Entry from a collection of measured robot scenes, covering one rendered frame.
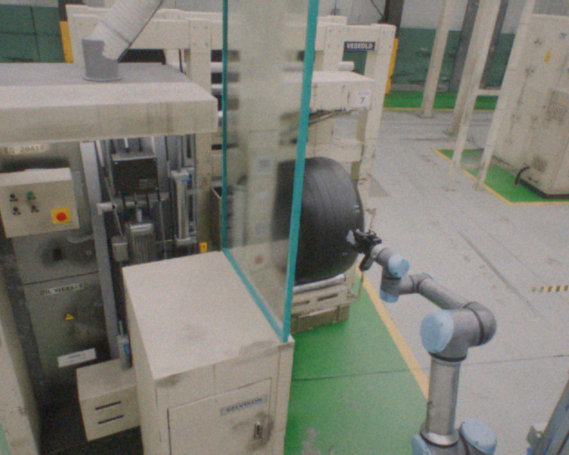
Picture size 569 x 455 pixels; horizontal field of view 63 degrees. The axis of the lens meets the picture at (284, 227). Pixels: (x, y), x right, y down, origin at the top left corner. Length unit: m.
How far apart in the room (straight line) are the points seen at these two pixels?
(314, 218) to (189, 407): 0.93
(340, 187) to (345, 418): 1.43
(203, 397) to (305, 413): 1.54
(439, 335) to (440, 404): 0.24
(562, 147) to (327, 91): 4.48
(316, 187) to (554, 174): 4.78
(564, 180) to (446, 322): 5.26
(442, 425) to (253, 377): 0.60
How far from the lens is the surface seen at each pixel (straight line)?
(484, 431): 1.76
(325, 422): 2.85
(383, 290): 1.80
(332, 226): 1.96
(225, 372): 1.35
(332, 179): 2.03
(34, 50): 11.39
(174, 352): 1.35
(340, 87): 2.29
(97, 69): 1.95
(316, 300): 2.27
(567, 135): 6.35
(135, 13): 1.94
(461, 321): 1.47
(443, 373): 1.52
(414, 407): 3.05
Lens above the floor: 2.18
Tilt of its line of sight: 28 degrees down
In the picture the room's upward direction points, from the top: 4 degrees clockwise
